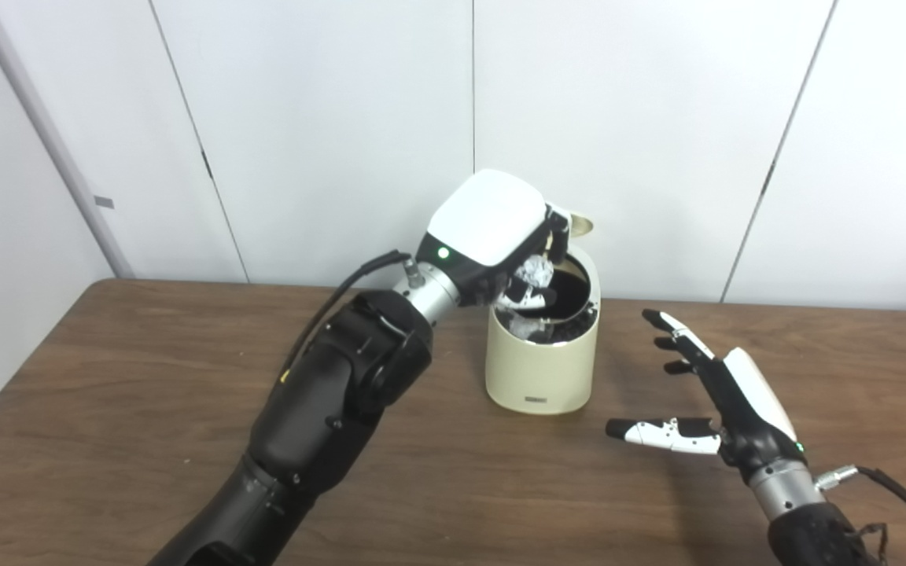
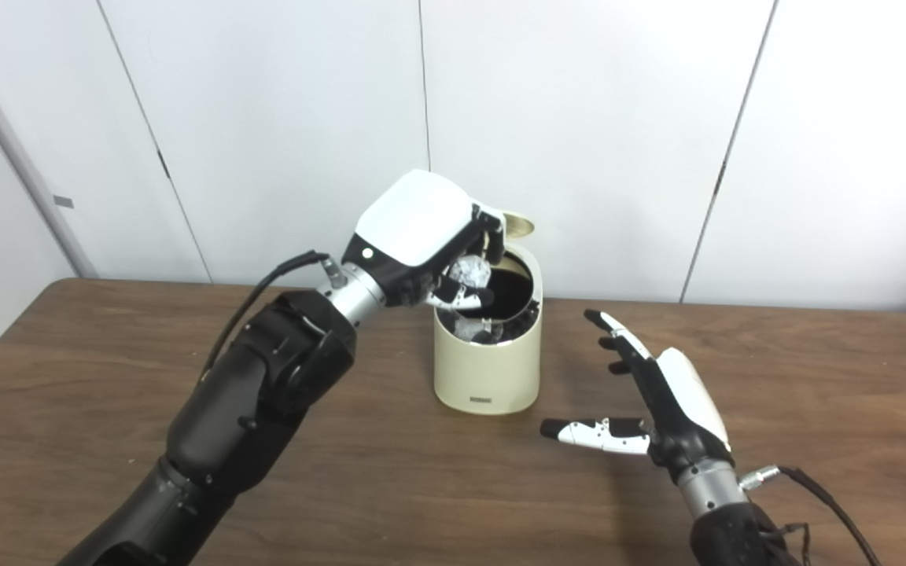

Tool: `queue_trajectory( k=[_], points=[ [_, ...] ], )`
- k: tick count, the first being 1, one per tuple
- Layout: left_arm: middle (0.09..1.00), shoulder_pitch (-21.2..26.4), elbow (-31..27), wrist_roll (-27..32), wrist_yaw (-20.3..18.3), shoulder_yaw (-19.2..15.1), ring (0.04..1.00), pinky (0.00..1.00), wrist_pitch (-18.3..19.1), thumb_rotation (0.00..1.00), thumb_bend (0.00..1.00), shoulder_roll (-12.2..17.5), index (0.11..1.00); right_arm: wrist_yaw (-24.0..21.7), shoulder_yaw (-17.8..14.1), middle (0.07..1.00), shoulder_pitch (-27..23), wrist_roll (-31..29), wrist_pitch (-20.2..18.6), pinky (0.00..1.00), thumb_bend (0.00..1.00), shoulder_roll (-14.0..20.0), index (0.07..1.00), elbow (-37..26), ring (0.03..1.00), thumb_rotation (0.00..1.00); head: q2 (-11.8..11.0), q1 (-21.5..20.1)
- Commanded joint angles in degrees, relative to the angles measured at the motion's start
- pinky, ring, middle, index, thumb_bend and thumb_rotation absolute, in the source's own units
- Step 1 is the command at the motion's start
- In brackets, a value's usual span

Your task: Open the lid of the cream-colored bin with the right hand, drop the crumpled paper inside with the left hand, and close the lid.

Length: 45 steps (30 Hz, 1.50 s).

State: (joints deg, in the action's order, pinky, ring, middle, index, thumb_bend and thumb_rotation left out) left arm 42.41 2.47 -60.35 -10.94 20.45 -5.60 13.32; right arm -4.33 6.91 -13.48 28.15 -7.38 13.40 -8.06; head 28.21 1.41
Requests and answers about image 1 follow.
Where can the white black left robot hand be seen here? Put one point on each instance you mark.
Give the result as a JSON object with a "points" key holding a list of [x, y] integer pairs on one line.
{"points": [[484, 220]]}

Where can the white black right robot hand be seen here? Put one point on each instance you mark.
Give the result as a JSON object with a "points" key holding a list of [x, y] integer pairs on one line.
{"points": [[748, 409]]}

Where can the white paper ball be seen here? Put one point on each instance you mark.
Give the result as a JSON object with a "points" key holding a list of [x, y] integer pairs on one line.
{"points": [[536, 271]]}

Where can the round cream bin lid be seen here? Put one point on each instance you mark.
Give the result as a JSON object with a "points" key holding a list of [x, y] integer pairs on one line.
{"points": [[581, 224]]}

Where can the cream desktop trash bin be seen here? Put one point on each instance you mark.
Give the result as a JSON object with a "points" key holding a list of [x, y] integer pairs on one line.
{"points": [[539, 369]]}

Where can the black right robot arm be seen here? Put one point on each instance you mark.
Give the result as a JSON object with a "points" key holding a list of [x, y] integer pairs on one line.
{"points": [[807, 527]]}

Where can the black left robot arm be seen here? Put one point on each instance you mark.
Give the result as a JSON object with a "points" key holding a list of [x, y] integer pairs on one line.
{"points": [[327, 393]]}

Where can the black bin liner bag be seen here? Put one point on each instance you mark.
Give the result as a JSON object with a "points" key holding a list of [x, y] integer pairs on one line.
{"points": [[571, 291]]}

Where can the small grey tag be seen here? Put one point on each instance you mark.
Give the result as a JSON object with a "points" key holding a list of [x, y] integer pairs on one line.
{"points": [[104, 202]]}

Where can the grey wall corner post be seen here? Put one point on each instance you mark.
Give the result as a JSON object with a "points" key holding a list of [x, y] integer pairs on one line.
{"points": [[52, 149]]}

